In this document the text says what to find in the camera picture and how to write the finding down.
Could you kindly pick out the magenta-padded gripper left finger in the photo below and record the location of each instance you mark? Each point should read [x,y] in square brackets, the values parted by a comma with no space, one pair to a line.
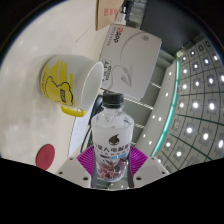
[74,170]

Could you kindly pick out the flat round red coaster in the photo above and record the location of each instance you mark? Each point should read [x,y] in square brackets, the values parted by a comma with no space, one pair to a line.
[45,156]

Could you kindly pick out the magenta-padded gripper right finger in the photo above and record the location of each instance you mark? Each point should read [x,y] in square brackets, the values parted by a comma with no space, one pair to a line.
[149,170]

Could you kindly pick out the white paper ream carton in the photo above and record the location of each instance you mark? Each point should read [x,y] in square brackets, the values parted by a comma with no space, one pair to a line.
[133,56]

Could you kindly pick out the clear bottle with black cap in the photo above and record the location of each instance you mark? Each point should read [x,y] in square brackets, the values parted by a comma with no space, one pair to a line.
[112,133]

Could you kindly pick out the group of ceiling lights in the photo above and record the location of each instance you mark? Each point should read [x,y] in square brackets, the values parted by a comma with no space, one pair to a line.
[195,105]

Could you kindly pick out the white mug with yellow print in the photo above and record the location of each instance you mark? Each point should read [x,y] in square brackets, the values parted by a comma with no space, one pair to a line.
[63,81]

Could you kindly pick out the brown kraft envelope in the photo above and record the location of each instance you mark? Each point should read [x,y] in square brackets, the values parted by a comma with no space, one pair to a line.
[106,11]

